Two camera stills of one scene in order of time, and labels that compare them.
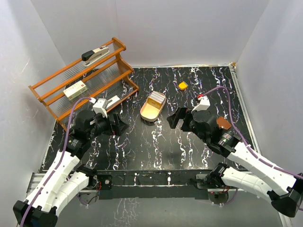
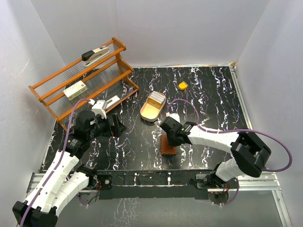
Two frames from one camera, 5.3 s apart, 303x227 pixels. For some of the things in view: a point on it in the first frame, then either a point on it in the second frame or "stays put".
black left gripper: [119, 127] stays put
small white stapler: [112, 101] stays put
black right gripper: [182, 113] -> [172, 143]
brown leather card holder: [222, 123] -> [165, 149]
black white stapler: [91, 56] stays put
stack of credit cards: [157, 97] stays put
